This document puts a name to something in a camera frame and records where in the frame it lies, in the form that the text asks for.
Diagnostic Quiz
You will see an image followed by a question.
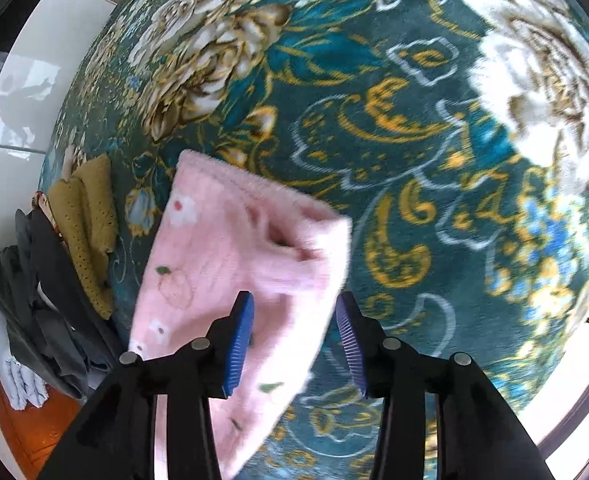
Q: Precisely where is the pink fleece floral garment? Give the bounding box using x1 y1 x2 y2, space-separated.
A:
128 150 352 479

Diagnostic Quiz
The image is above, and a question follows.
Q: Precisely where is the orange wooden cabinet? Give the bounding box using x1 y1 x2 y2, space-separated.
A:
0 383 80 479

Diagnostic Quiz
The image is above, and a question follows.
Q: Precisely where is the white blue striped cloth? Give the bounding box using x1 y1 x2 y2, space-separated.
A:
4 356 49 411

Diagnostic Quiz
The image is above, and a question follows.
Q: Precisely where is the dark grey garment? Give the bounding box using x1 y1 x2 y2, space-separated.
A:
0 209 124 401

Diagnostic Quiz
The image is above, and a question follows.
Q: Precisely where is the mustard yellow knit garment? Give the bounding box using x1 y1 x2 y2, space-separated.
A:
46 154 118 320

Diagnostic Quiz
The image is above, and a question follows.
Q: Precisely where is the teal floral plush blanket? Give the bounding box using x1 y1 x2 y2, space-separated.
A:
37 0 589 480

